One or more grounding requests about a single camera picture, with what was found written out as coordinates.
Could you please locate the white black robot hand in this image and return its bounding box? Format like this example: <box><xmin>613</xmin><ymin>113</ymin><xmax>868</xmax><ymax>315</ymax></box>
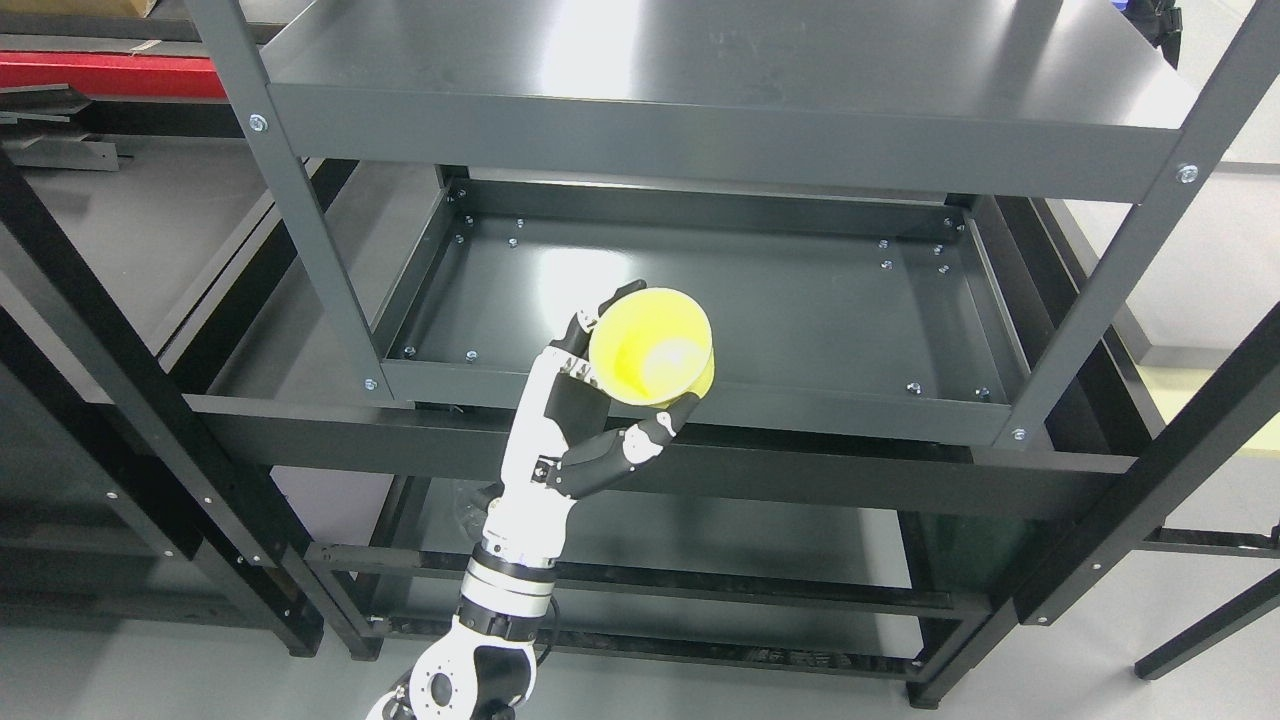
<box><xmin>480</xmin><ymin>281</ymin><xmax>705</xmax><ymax>562</ymax></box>

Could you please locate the yellow plastic cup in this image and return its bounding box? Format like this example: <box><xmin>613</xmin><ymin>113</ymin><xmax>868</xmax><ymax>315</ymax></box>
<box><xmin>588</xmin><ymin>288</ymin><xmax>716</xmax><ymax>407</ymax></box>

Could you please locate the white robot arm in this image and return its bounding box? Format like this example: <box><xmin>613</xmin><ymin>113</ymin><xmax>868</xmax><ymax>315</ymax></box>
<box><xmin>366</xmin><ymin>544</ymin><xmax>557</xmax><ymax>719</ymax></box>

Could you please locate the dark grey metal shelf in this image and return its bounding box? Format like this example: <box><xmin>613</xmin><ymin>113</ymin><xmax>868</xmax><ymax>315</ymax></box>
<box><xmin>189</xmin><ymin>1</ymin><xmax>1277</xmax><ymax>455</ymax></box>

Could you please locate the black metal shelf rack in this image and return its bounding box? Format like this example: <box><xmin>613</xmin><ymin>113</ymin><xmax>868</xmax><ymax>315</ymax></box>
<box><xmin>0</xmin><ymin>90</ymin><xmax>1280</xmax><ymax>711</ymax></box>

